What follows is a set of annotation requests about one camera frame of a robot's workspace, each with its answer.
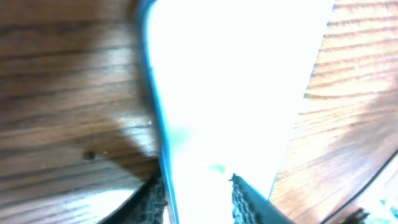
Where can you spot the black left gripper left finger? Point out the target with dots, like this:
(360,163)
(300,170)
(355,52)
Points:
(145,206)

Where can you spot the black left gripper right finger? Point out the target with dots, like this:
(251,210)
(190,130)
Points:
(249,206)

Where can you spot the blue Galaxy smartphone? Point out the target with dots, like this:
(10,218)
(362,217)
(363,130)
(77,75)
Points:
(226,81)

